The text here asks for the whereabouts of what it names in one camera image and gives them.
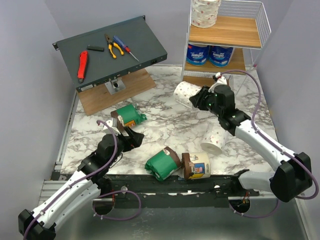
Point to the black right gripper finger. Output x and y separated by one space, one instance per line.
197 101
204 91

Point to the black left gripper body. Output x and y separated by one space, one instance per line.
126 144

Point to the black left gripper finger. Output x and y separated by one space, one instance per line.
138 139
128 132

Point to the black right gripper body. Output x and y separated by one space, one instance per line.
203 97

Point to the floral paper roll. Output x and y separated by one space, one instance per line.
204 13
184 91
214 139

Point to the blue white paper towel roll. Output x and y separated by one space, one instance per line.
220 56

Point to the green wrapped roll near left arm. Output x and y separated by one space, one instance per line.
128 116

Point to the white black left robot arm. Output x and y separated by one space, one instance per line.
87 183

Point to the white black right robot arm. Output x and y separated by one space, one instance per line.
292 171

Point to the floral paper roll on shelf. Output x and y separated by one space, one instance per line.
204 13

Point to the green brown wrapped roll front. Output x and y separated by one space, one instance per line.
163 164

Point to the wooden board under chassis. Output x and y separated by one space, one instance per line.
99 98

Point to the cream cartoon wrapped roll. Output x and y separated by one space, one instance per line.
196 165

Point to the red utility knife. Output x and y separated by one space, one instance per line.
82 68

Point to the dark grey rack server chassis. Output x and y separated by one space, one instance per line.
101 67

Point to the blue red screwdriver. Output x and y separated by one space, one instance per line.
124 46

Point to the black bit holder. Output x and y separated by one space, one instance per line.
95 48

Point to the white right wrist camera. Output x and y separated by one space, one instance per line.
219 80

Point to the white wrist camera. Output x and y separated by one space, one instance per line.
219 80
111 126

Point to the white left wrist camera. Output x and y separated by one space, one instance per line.
111 126

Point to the white wire wooden shelf rack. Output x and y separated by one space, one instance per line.
240 24

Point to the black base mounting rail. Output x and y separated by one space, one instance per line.
173 192

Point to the aluminium extrusion rail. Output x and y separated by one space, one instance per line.
49 187

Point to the yellow handled pliers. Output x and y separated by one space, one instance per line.
111 45

